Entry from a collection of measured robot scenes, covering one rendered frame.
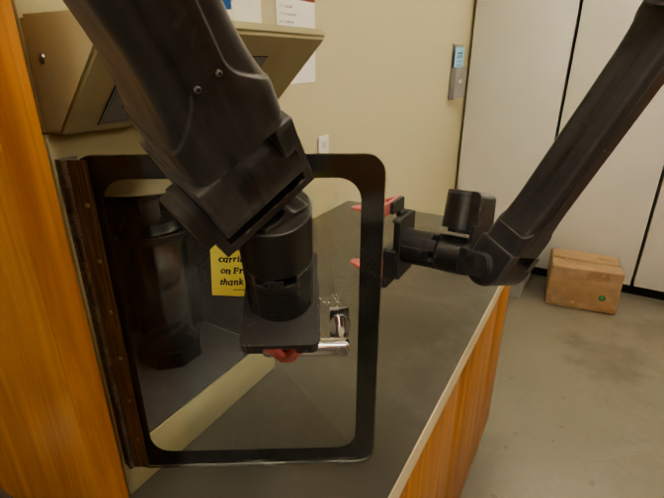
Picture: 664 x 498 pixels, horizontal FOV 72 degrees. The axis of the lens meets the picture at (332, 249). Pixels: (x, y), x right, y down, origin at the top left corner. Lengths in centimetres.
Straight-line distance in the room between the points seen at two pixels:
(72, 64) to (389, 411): 64
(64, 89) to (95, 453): 33
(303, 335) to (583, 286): 294
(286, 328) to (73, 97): 27
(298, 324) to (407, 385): 49
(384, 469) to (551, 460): 151
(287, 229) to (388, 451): 49
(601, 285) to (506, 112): 127
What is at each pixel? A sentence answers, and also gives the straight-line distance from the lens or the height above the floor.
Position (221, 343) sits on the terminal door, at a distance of 54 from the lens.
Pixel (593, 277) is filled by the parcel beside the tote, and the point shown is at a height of 24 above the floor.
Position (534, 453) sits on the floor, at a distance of 219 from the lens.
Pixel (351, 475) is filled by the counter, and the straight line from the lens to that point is 71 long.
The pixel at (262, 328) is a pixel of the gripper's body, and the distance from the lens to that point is 39.
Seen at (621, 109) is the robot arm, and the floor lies 142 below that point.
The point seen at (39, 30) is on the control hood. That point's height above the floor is 150.
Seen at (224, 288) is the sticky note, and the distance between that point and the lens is 50.
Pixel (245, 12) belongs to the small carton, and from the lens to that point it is 58.
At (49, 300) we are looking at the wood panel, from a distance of 43.
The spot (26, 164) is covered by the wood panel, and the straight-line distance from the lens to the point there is 41.
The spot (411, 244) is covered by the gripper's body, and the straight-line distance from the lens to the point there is 71.
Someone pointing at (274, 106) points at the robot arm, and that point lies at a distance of 24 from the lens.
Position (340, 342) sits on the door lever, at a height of 121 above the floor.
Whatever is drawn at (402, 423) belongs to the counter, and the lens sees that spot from 79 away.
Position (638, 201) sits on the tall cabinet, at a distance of 346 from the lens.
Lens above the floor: 147
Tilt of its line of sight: 23 degrees down
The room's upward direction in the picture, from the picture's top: straight up
